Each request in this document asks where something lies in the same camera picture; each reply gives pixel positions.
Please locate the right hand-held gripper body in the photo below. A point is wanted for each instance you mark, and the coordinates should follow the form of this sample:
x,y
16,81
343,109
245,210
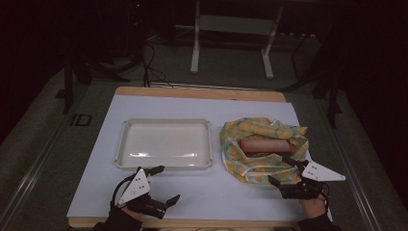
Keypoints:
x,y
316,174

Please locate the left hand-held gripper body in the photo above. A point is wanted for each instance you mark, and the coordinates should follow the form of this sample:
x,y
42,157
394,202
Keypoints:
x,y
135,189

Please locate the pink brown sausage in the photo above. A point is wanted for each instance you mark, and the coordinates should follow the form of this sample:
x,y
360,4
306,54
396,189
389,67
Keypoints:
x,y
265,146

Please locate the yellow green patterned cloth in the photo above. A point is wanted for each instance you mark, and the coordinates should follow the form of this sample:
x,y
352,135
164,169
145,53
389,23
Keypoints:
x,y
256,126

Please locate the person's left hand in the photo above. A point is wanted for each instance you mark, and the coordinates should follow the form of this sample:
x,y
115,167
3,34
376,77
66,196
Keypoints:
x,y
130,211

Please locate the person's right hand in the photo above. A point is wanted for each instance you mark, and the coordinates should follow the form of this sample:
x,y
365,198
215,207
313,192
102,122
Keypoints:
x,y
312,207

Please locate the white plastic tray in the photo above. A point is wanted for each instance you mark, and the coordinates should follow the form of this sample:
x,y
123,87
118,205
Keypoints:
x,y
165,144

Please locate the white table mat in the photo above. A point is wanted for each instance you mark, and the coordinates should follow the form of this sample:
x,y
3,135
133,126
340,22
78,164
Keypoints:
x,y
198,109

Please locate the black tripod stand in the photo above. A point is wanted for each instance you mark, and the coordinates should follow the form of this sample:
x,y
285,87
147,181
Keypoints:
x,y
68,86
333,96

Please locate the wooden table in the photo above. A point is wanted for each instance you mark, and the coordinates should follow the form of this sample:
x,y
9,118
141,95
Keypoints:
x,y
198,93

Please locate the white metal stand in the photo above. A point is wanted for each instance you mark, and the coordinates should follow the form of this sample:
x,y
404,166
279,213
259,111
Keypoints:
x,y
234,24

